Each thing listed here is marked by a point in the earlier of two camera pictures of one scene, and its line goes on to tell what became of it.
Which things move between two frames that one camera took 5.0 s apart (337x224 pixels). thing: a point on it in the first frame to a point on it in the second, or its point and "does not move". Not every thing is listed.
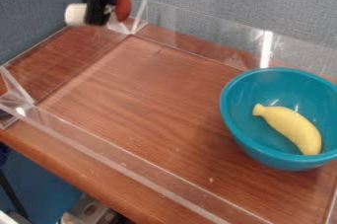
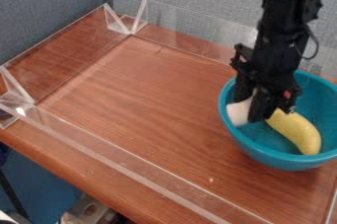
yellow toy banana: [292, 126] does not move
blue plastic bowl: [286, 88] does not move
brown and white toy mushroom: [120, 9] to [239, 111]
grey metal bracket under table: [89, 212] does not move
